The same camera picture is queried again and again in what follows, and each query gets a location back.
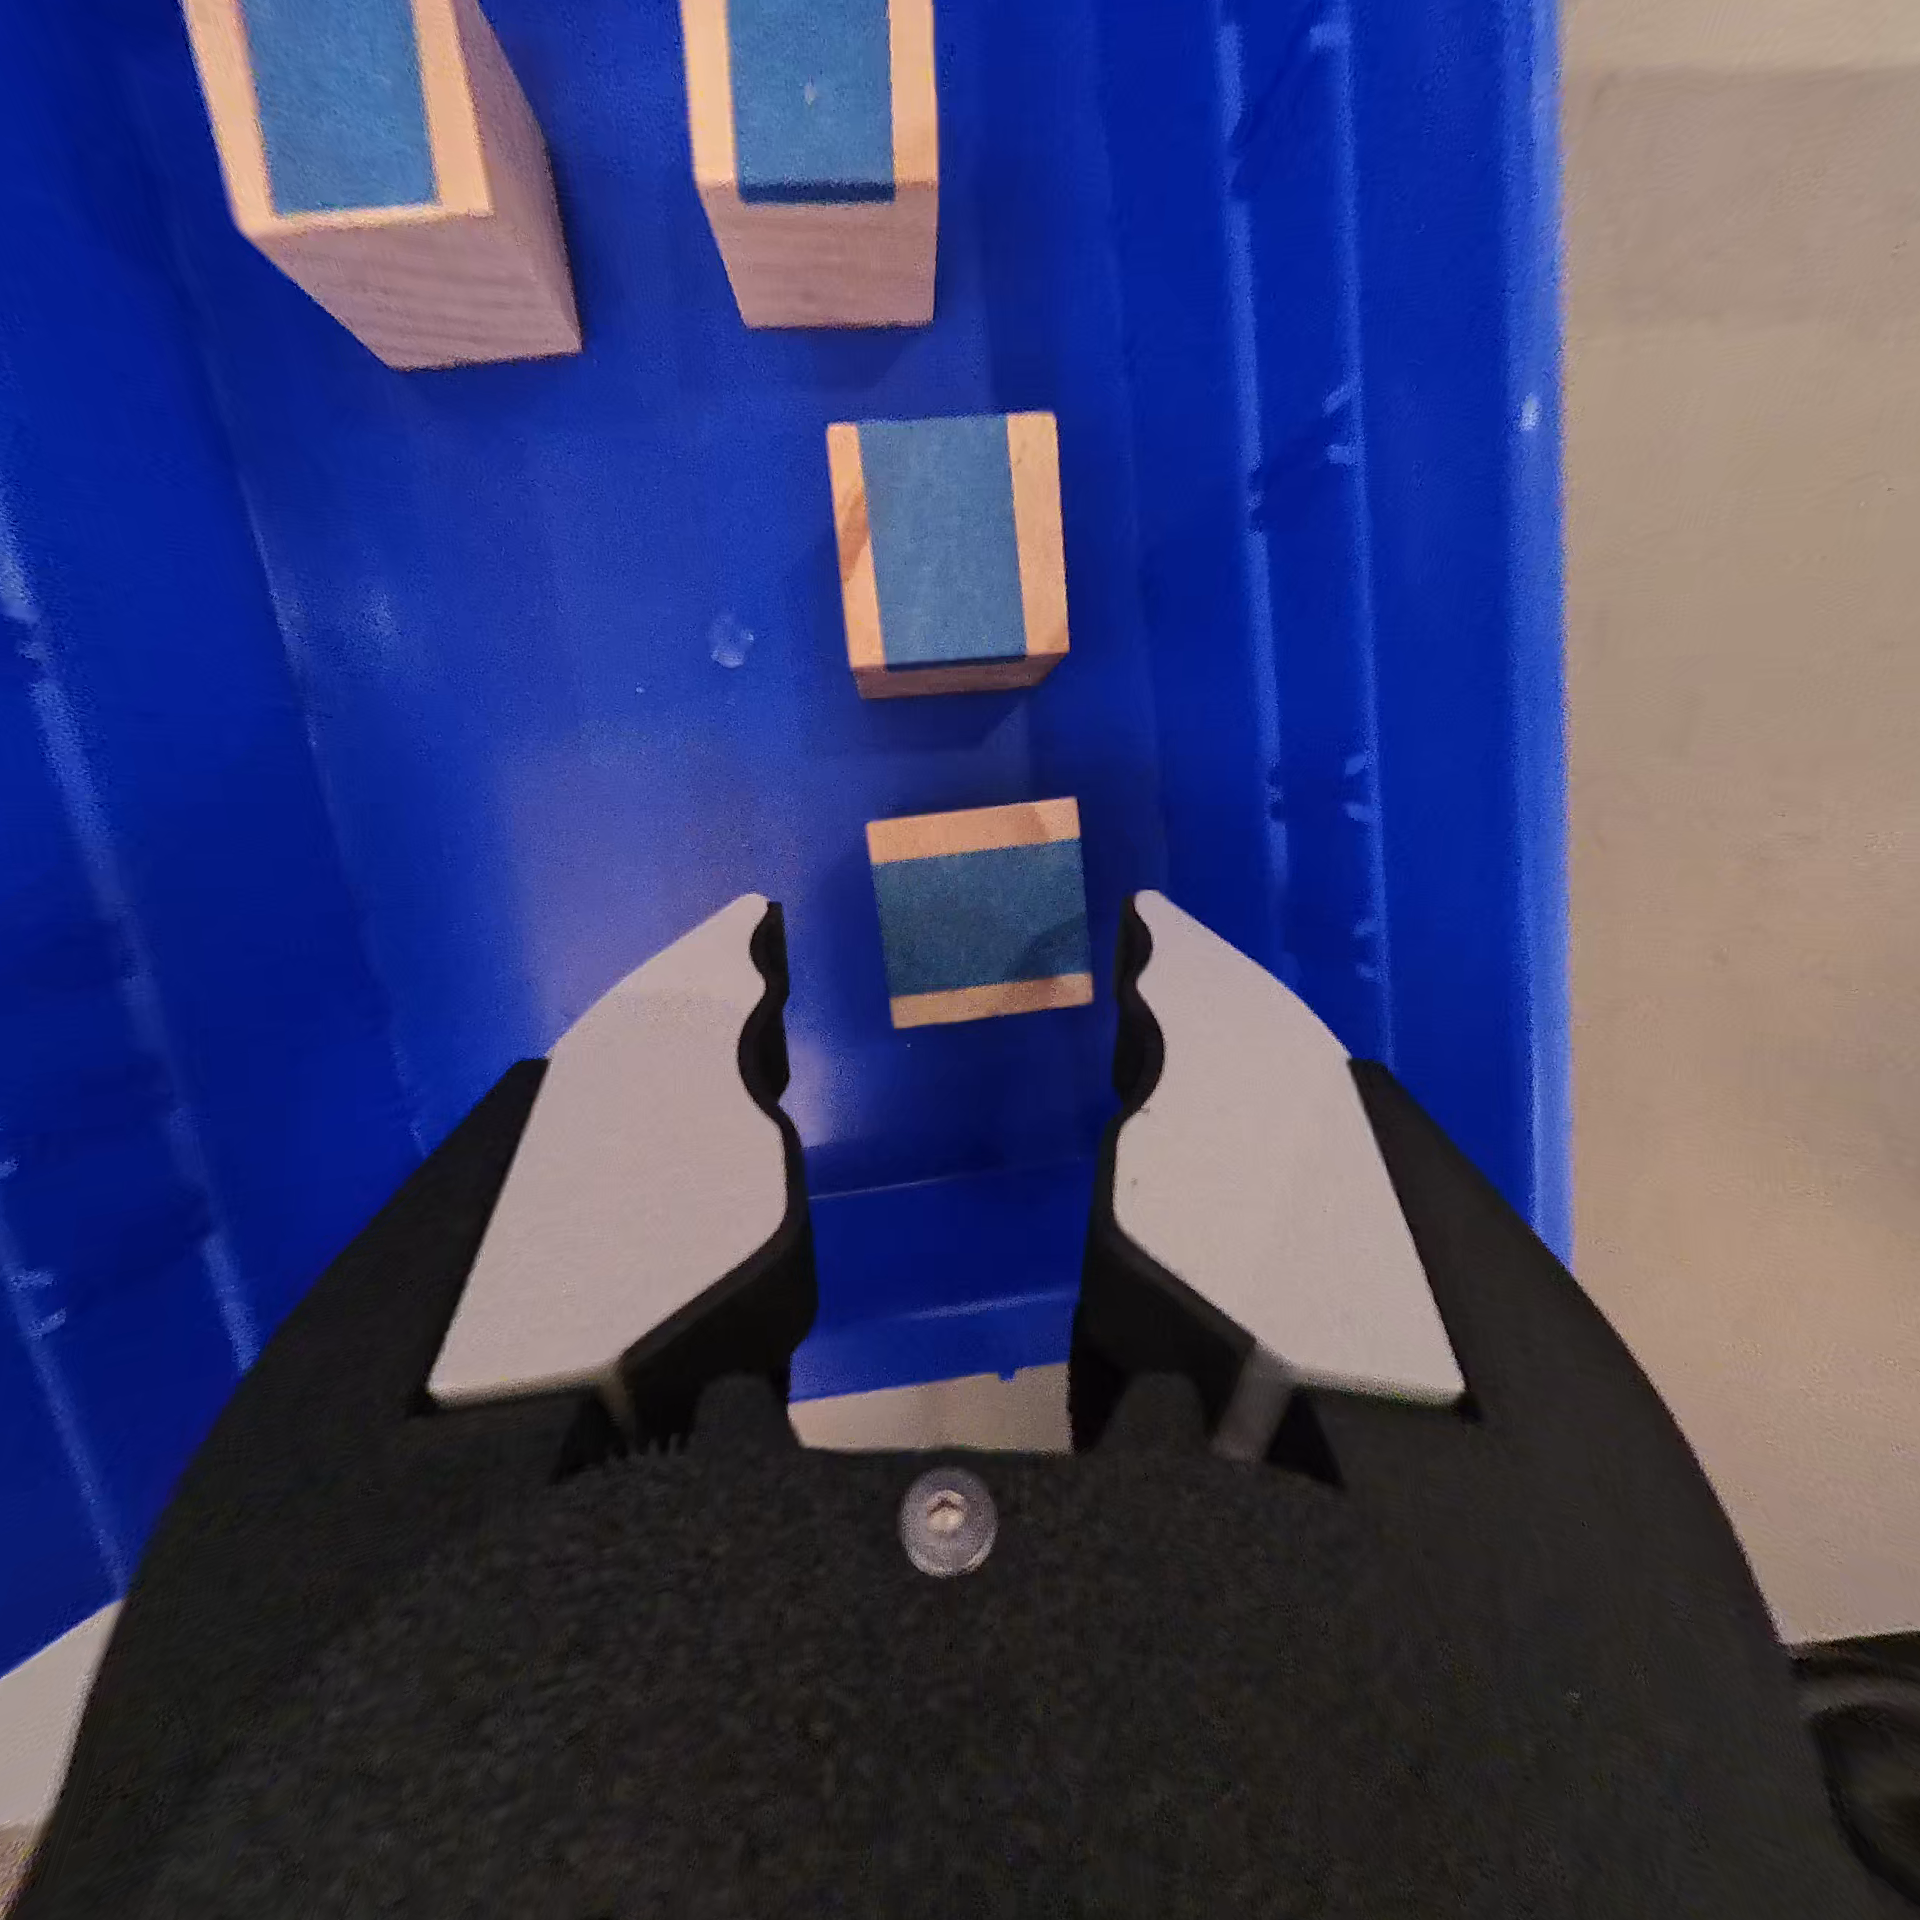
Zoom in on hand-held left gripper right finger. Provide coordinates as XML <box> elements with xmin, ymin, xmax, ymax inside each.
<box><xmin>1069</xmin><ymin>887</ymin><xmax>1469</xmax><ymax>1468</ymax></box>

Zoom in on blue plastic bin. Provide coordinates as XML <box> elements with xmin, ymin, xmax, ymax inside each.
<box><xmin>0</xmin><ymin>0</ymin><xmax>1575</xmax><ymax>1666</ymax></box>

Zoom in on person's legs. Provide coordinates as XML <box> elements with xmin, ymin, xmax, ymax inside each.
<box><xmin>1793</xmin><ymin>1641</ymin><xmax>1920</xmax><ymax>1906</ymax></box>

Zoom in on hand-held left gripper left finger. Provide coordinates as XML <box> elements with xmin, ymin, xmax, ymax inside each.
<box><xmin>424</xmin><ymin>891</ymin><xmax>822</xmax><ymax>1464</ymax></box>

